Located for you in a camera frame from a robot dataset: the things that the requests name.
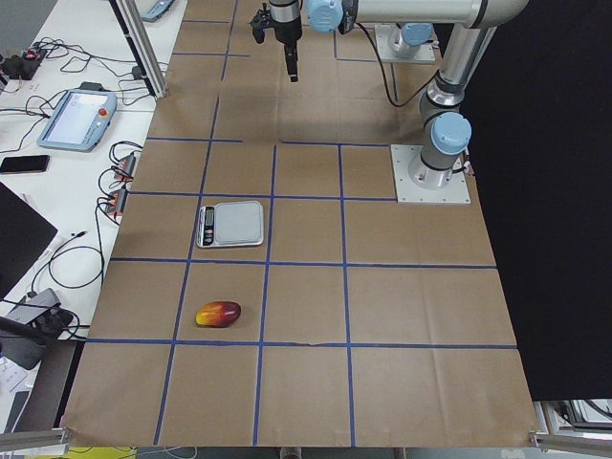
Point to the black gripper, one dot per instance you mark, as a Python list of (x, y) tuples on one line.
[(287, 30)]

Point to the red yellow mango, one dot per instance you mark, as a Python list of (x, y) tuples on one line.
[(218, 314)]

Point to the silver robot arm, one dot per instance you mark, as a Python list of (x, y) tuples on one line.
[(410, 42), (474, 22)]

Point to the silver digital kitchen scale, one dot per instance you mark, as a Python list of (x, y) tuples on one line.
[(230, 224)]

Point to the blue teach pendant tablet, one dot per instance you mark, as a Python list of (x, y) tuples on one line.
[(79, 121)]

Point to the black smartphone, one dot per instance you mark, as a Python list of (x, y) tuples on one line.
[(25, 164)]

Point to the brown paper table cover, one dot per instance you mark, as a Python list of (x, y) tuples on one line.
[(365, 322)]

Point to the black laptop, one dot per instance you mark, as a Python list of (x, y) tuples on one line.
[(25, 235)]

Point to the grey usb hub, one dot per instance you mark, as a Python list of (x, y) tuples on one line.
[(29, 310)]

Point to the aluminium frame post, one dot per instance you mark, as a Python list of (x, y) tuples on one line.
[(134, 32)]

